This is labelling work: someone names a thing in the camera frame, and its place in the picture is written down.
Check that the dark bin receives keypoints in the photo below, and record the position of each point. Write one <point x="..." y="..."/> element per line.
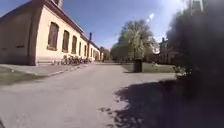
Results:
<point x="137" y="66"/>

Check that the green tree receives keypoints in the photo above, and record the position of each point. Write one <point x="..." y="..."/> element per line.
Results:
<point x="135" y="40"/>

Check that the dark chimney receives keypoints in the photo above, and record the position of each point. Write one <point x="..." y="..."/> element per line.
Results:
<point x="89" y="37"/>

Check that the row of parked bicycles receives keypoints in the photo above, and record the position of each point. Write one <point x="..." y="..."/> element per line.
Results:
<point x="74" y="60"/>

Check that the lawn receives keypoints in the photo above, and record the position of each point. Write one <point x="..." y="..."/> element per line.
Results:
<point x="156" y="67"/>

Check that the grey asphalt road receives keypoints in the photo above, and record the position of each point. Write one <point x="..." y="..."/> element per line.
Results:
<point x="76" y="96"/>

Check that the brown building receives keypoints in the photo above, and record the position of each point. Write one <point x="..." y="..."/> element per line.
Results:
<point x="165" y="52"/>

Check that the raised grey pavement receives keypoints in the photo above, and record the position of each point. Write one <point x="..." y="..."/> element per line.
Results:
<point x="40" y="69"/>

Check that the long yellow building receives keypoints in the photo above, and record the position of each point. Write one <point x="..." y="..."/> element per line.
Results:
<point x="43" y="36"/>

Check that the large dark tree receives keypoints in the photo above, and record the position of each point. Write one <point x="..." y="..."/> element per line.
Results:
<point x="200" y="43"/>

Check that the grass patch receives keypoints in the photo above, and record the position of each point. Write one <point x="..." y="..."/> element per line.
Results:
<point x="10" y="76"/>

